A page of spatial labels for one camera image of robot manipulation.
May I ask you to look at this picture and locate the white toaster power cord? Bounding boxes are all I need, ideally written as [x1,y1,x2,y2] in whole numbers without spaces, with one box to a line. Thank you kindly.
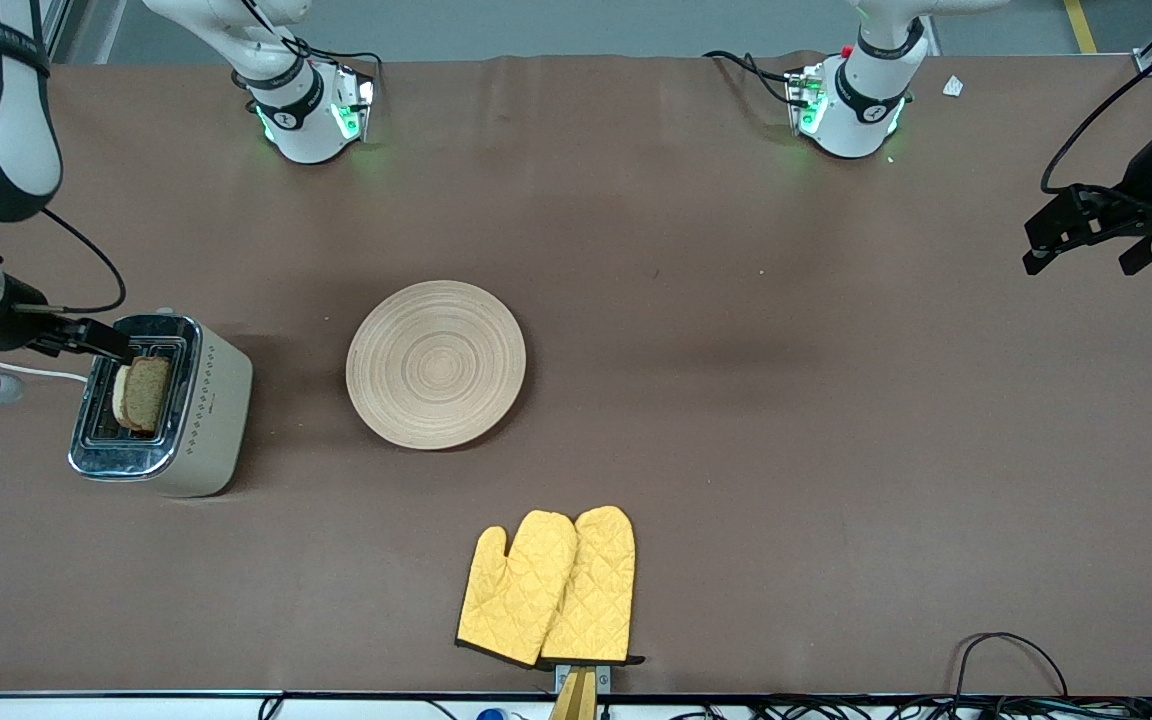
[0,362,90,385]

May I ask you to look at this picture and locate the beige chrome two-slot toaster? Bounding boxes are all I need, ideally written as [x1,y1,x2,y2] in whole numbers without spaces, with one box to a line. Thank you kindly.
[68,312,254,499]

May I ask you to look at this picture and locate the round wooden ringed plate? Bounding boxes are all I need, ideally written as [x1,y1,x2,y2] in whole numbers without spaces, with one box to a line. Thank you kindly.
[346,280,527,451]

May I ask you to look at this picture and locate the black arm base cable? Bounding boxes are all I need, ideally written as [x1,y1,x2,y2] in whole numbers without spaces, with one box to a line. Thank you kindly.
[703,50,799,106]
[236,0,384,93]

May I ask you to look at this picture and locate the black looped cable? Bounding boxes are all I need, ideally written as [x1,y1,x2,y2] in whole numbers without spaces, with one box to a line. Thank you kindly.
[954,632,1070,701]

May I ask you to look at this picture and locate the aluminium frame profile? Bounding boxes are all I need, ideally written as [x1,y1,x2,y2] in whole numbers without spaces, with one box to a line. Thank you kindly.
[36,0,74,61]

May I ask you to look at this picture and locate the black right arm base cable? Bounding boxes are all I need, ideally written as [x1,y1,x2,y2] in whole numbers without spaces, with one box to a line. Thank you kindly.
[236,0,384,93]

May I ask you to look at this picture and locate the yellow quilted oven mitt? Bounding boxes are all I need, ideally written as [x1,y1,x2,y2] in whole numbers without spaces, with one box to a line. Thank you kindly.
[455,510,578,668]
[539,505,645,667]

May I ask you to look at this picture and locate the brown toast slice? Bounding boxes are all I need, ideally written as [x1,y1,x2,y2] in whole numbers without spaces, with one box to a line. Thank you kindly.
[113,356,173,434]

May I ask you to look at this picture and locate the metal bracket with wooden stick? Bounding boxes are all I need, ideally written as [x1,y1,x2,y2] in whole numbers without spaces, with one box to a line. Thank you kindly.
[548,663,612,720]

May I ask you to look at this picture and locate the black cable bundle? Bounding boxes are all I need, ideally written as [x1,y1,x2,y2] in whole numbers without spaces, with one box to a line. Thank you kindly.
[676,695,1152,720]

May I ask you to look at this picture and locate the black left arm base cable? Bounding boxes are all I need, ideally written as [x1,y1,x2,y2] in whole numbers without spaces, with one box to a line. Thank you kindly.
[703,50,799,106]

